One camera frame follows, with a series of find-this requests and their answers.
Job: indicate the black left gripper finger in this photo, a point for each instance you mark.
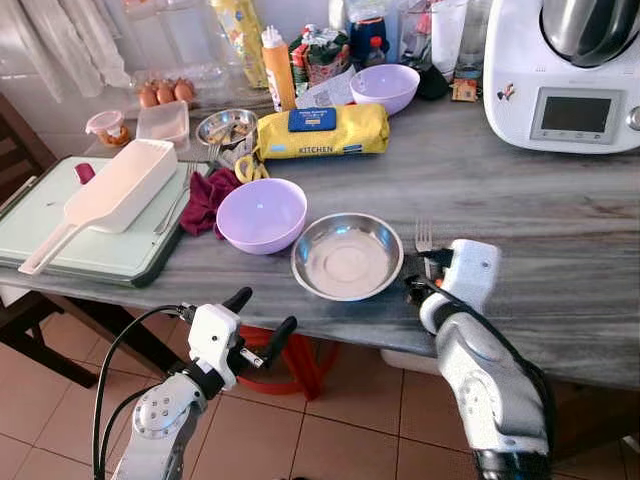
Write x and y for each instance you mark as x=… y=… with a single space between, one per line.
x=278 y=339
x=238 y=299

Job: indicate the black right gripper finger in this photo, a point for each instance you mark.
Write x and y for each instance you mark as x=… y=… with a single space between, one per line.
x=432 y=256

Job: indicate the steel fork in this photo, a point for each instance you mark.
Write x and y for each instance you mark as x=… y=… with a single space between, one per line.
x=172 y=205
x=423 y=240

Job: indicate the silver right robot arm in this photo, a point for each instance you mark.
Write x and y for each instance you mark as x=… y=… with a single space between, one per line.
x=490 y=390

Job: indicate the red plastic stool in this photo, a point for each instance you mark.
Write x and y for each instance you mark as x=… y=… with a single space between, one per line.
x=300 y=355

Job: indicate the shallow steel dish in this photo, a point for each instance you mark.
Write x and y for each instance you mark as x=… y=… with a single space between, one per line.
x=348 y=262

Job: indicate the white plastic bin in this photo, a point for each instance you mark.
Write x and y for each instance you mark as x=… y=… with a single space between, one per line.
x=405 y=360

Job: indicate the lilac plastic bowl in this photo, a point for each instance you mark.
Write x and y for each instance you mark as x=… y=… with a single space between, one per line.
x=385 y=90
x=260 y=215

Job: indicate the maroon cloth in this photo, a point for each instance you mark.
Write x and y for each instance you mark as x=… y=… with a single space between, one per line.
x=205 y=200

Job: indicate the yellow kitchen cloth pack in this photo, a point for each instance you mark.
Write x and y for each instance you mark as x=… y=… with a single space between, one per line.
x=350 y=135

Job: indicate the small orange box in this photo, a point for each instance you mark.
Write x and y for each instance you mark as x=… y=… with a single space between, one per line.
x=465 y=91

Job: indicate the black round object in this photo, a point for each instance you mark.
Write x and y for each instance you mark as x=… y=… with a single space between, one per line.
x=433 y=84

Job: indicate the small steel bowl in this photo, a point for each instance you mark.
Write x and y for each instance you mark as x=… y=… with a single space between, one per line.
x=225 y=127

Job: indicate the clear plastic food container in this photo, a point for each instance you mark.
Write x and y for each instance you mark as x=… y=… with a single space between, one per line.
x=163 y=122

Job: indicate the small red object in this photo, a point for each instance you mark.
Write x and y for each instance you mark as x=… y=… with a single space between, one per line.
x=85 y=173

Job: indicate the small red-capped bottle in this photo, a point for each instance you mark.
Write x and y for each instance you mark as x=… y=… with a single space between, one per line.
x=377 y=52

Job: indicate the clear plastic egg carton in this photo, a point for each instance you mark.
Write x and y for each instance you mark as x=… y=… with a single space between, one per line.
x=215 y=88

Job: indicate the white kitchen cooking machine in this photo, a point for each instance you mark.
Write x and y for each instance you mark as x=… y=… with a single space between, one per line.
x=515 y=60

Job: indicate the pale green cutting board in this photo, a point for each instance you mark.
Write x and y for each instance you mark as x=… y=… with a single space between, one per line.
x=40 y=220

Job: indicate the brown egg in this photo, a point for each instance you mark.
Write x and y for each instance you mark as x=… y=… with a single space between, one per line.
x=147 y=96
x=184 y=91
x=166 y=93

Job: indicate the small pink-lidded cup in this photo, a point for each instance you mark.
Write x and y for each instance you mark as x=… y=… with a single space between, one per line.
x=106 y=128

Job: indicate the dark blue jar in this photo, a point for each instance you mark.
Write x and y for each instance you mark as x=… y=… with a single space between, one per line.
x=365 y=45

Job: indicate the green food packet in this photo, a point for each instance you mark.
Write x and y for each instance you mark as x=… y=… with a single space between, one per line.
x=325 y=55

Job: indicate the orange squeeze bottle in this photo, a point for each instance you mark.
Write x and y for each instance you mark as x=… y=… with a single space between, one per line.
x=279 y=75

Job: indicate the yellow pasta jar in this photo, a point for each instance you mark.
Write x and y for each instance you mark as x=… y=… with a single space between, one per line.
x=240 y=40

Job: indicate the dark wooden chair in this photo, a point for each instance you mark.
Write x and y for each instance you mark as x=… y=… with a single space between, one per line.
x=15 y=150

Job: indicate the white hanging plastic bags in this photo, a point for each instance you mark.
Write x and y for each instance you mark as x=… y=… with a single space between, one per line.
x=70 y=40

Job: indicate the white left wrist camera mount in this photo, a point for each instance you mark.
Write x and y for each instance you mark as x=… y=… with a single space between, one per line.
x=213 y=340

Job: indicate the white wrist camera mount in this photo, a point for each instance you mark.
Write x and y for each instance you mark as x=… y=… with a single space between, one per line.
x=475 y=275
x=213 y=340

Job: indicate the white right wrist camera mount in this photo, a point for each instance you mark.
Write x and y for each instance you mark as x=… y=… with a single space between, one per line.
x=475 y=275

